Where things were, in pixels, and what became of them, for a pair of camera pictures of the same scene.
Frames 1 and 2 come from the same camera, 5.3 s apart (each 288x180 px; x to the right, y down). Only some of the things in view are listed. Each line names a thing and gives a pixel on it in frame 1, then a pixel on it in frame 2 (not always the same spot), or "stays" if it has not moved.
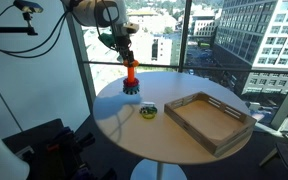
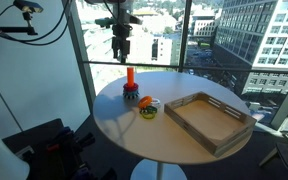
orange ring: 134,63 -> 145,101
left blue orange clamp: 69,143 stays
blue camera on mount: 28,9 stays
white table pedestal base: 156,170 stays
